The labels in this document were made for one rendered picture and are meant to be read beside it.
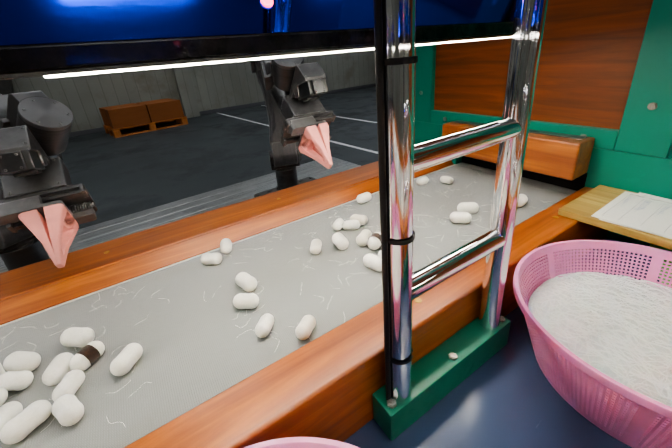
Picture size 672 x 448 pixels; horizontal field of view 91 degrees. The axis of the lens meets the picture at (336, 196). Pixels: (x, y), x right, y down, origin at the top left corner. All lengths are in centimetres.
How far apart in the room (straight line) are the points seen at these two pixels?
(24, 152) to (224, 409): 38
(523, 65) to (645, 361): 31
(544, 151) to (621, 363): 40
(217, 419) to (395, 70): 31
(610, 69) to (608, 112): 7
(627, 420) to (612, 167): 46
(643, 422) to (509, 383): 12
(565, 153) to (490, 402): 45
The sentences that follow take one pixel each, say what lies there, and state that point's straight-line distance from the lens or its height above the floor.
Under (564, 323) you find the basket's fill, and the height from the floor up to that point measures 73.
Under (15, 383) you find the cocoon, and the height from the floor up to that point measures 75.
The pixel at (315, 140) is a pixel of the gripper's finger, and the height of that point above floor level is 90.
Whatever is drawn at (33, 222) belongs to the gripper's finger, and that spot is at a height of 87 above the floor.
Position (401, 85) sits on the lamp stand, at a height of 102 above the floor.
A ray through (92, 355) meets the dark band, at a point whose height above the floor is 75.
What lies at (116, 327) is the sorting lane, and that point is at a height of 74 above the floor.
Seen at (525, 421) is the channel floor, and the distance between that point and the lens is 45.
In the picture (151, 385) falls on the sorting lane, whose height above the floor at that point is 74.
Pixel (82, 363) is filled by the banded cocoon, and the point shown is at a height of 75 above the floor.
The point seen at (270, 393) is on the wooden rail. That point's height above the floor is 76.
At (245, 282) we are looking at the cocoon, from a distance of 48.
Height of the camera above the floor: 104
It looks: 23 degrees down
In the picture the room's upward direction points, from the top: 5 degrees counter-clockwise
